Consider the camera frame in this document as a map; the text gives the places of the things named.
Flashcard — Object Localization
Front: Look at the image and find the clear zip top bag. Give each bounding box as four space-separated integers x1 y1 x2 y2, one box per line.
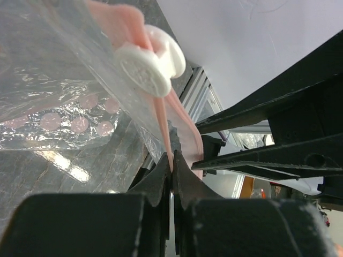
0 0 206 177

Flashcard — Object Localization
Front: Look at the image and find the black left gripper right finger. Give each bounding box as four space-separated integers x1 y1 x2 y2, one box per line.
172 151 337 256

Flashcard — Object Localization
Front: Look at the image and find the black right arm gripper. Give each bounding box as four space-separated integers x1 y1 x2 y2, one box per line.
191 45 342 206

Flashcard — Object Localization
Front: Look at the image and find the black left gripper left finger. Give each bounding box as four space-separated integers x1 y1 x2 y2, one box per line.
1 155 170 256

